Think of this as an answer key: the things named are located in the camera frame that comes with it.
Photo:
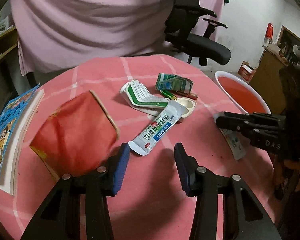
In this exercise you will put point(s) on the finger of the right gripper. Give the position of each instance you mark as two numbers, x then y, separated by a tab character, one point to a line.
261	127
255	117

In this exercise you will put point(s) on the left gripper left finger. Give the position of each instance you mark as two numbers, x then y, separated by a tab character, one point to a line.
58	216

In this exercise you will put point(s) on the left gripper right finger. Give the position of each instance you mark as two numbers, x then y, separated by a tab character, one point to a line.
244	217

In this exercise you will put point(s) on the white paper packet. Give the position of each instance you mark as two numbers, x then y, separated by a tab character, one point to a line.
235	142

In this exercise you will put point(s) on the white plastic earbud case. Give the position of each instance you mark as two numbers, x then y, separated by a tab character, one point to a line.
189	104

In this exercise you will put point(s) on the green battery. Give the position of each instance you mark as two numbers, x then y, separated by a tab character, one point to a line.
168	94

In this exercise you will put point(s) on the green cigarette pack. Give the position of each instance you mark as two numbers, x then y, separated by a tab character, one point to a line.
173	82

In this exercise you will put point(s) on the white green medicine box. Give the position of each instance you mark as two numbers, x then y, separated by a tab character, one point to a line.
138	97

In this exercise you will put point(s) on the white red trash bin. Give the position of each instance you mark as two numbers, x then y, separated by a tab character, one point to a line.
240	93

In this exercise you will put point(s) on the wooden cabinet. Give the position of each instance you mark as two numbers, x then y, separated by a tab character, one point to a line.
266	80

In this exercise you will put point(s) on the red cardboard box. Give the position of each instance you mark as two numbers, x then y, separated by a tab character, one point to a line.
246	71

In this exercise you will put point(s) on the framed picture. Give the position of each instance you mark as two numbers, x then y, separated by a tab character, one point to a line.
287	39

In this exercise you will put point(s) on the red hanging bag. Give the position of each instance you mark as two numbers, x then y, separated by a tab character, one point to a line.
269	31

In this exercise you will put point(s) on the colourful children's book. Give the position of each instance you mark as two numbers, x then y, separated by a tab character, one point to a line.
14	122

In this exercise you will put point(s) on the pink checked tablecloth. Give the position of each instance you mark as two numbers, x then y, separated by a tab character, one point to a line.
151	203

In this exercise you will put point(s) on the pink hanging sheet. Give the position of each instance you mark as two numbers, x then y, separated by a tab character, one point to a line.
59	34

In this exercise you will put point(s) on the wooden wall shelf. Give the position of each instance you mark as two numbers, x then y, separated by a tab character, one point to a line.
8	41

